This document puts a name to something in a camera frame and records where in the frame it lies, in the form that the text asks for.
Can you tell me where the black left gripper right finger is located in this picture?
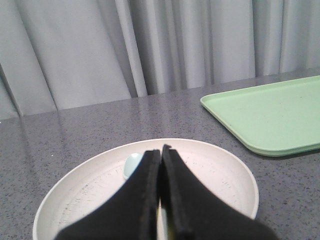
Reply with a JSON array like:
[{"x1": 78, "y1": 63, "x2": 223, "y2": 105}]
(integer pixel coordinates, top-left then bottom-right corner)
[{"x1": 159, "y1": 144, "x2": 277, "y2": 240}]

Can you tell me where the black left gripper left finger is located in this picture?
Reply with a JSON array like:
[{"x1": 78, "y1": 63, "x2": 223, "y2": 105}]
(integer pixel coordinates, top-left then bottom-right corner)
[{"x1": 55, "y1": 150, "x2": 161, "y2": 240}]

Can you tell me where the cream round plate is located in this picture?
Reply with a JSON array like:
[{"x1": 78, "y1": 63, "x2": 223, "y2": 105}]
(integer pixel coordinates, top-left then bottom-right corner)
[{"x1": 32, "y1": 138, "x2": 259, "y2": 240}]

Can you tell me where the light blue spoon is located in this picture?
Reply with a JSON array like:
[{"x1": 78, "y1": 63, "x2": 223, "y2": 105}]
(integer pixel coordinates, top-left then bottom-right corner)
[{"x1": 123, "y1": 153, "x2": 143, "y2": 180}]

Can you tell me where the light green tray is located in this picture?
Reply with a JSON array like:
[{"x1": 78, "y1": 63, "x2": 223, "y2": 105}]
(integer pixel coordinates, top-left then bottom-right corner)
[{"x1": 200, "y1": 76, "x2": 320, "y2": 157}]

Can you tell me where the grey curtain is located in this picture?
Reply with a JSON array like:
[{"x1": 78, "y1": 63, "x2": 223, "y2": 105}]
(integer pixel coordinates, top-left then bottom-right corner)
[{"x1": 0, "y1": 0, "x2": 320, "y2": 119}]

